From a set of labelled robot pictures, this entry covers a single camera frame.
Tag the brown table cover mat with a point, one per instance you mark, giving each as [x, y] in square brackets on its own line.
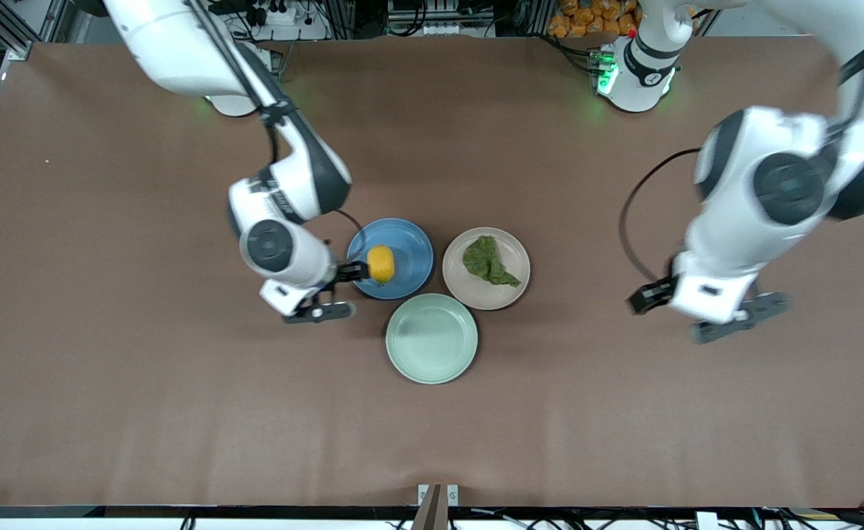
[432, 442]

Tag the yellow lemon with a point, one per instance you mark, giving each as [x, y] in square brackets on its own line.
[381, 264]

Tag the blue round plate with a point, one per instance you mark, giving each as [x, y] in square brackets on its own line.
[410, 250]

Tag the bag of oranges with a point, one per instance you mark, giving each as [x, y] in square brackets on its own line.
[586, 18]

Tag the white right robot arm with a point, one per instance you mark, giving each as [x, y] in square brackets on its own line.
[174, 44]

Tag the white power strip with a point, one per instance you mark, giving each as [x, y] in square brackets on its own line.
[281, 13]

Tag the green lettuce leaf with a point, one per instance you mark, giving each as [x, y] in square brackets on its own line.
[485, 261]

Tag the beige round plate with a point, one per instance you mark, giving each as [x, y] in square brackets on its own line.
[476, 294]

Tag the mint green round plate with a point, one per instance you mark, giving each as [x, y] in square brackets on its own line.
[431, 338]

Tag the small metal bracket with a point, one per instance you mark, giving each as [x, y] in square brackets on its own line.
[452, 495]

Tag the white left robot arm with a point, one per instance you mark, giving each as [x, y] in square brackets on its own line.
[770, 184]

